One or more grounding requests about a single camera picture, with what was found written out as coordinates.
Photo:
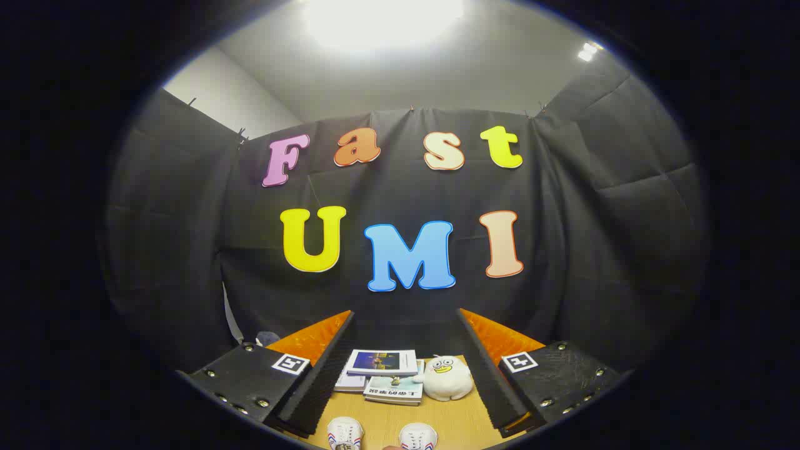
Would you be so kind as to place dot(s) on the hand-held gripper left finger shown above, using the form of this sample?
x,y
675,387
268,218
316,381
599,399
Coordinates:
x,y
322,381

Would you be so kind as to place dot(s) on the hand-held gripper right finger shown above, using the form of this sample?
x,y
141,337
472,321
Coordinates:
x,y
494,381

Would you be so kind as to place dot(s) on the white canvas shoe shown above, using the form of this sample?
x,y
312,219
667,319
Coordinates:
x,y
345,432
417,436

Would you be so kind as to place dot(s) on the thin white booklet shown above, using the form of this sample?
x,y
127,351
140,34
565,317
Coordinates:
x,y
350,382

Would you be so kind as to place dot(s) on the white duck plush toy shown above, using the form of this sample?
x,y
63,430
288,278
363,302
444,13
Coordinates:
x,y
447,378

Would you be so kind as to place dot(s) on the book with dark photo cover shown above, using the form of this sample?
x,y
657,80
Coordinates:
x,y
382,362

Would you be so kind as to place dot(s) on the book with teal cover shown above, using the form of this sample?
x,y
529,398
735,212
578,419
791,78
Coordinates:
x,y
394,390

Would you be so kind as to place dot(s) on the small ceiling light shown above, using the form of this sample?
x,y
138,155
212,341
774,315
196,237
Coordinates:
x,y
588,51

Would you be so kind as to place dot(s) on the large ceiling light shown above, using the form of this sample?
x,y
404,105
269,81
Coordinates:
x,y
384,22

